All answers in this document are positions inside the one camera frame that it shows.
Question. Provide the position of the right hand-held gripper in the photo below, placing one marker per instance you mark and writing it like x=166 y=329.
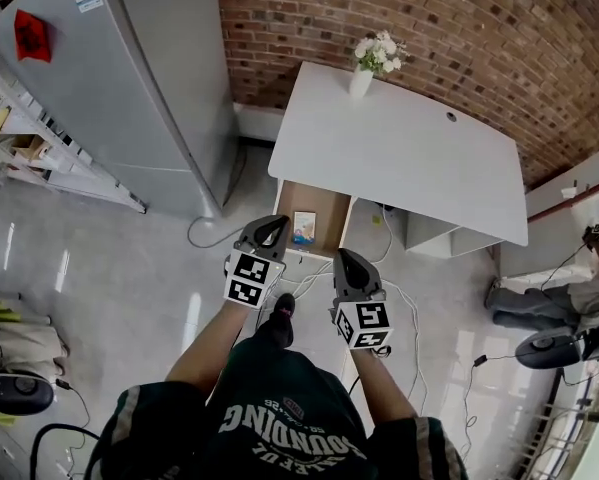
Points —
x=364 y=325

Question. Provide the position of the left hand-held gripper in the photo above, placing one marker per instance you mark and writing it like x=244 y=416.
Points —
x=246 y=278

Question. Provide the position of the small blue white box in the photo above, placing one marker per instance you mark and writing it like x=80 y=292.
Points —
x=304 y=228

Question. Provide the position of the brown wooden drawer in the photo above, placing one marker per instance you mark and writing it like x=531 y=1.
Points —
x=329 y=218

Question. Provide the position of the person's left forearm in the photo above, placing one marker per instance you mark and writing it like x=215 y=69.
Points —
x=209 y=348

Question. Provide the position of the person's right forearm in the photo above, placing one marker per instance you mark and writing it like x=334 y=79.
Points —
x=384 y=388

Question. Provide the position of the person's black shoe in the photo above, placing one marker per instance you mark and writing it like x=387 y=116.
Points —
x=285 y=305

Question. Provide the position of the person's black trousers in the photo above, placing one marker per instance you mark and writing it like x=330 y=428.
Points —
x=274 y=335

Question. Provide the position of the white desk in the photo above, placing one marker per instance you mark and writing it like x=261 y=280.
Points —
x=404 y=158

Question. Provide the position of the person's dark green shirt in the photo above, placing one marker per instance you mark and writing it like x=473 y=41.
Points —
x=289 y=418

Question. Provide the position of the white vase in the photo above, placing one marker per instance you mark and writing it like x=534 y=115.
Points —
x=360 y=84

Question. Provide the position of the grey refrigerator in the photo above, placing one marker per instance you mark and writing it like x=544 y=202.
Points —
x=129 y=93

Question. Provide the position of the black round-disc device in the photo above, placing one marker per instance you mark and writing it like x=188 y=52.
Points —
x=546 y=353
x=21 y=393

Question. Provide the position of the white flower bunch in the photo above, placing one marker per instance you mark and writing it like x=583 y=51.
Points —
x=379 y=50

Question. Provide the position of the white metal shelf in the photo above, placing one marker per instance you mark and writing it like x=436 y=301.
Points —
x=54 y=158

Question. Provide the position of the cardboard box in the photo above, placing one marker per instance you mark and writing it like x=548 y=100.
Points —
x=29 y=148

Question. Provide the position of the beige bag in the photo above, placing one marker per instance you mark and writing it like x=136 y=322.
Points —
x=24 y=343

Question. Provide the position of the black metal rack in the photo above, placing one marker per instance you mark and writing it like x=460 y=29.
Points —
x=569 y=438

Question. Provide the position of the red paper decoration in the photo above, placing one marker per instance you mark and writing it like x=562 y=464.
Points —
x=33 y=37

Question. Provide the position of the white wall cabinet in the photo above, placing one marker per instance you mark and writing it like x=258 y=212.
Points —
x=564 y=248

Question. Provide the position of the brown wall rail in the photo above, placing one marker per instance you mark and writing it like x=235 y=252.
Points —
x=574 y=198

